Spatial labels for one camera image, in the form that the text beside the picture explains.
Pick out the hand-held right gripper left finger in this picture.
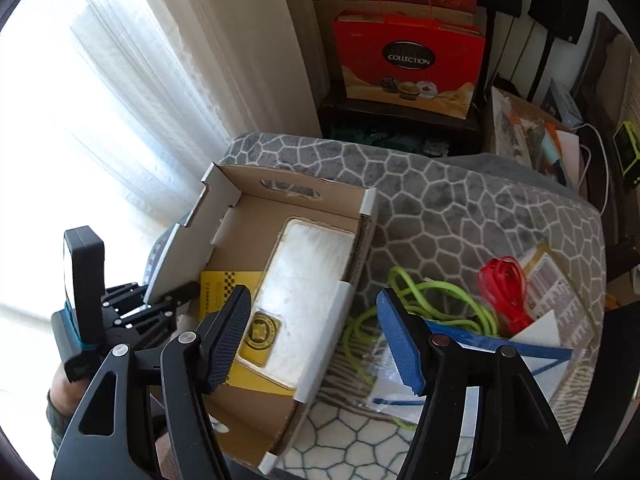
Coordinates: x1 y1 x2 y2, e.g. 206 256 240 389
50 285 253 480

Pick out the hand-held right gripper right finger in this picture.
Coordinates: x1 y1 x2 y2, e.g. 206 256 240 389
376 287 573 480

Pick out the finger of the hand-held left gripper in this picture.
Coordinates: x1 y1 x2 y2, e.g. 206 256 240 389
102 281 201 348
101 281 151 311

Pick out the green braided cable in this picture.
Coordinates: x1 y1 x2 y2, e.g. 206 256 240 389
341 266 501 428

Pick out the red cord bundle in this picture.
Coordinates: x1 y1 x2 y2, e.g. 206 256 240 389
476 256 536 333

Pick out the blue and white plastic packet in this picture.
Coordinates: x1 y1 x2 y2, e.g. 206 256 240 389
360 310 573 421

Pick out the person's left hand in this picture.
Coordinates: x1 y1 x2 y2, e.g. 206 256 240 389
50 362 85 402

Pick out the yellow checkered card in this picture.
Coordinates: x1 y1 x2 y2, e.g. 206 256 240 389
200 270 296 398

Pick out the white packet with gold label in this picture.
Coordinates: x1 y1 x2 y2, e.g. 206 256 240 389
237 217 357 391

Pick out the white paper tag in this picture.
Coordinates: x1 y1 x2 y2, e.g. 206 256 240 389
509 309 559 348

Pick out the gold foil packet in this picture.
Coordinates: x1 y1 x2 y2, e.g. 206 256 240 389
515 245 596 341

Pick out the dark wooden side table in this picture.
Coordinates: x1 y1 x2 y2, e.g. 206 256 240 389
317 92 483 156

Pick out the white curtain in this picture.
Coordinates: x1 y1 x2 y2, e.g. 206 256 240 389
0 0 323 321

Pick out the light blue box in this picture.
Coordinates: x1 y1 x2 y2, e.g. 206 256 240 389
542 79 583 128

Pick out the red gift bag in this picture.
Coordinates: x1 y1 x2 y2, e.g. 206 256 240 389
332 10 487 121

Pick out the green electronic device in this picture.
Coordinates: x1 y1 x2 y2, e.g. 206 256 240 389
612 121 640 176

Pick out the dark wooden bench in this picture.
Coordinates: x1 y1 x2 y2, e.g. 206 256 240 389
572 12 640 281

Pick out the white cable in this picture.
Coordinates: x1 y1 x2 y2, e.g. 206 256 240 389
575 122 611 216

